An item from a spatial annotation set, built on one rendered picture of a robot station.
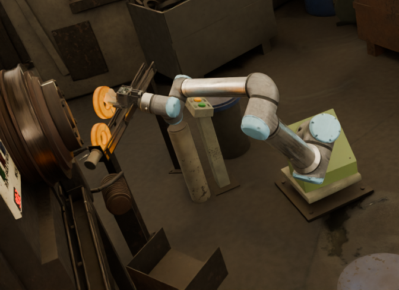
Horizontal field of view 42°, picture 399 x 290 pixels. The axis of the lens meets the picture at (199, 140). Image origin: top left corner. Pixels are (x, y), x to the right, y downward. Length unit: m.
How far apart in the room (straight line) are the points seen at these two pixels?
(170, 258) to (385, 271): 0.77
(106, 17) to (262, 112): 2.82
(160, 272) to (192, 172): 1.15
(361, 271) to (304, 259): 0.69
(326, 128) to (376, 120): 1.00
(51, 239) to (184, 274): 0.48
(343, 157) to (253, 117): 0.93
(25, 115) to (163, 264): 0.72
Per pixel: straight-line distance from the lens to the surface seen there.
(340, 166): 2.82
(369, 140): 3.34
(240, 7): 4.40
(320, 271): 2.59
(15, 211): 1.67
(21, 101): 1.85
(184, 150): 2.90
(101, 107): 2.45
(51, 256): 1.79
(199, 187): 3.06
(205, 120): 2.91
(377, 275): 1.99
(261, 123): 2.01
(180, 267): 1.92
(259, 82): 2.07
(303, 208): 2.88
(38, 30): 4.73
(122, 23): 4.64
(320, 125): 2.55
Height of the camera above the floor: 1.94
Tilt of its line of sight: 32 degrees down
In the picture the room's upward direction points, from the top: 18 degrees counter-clockwise
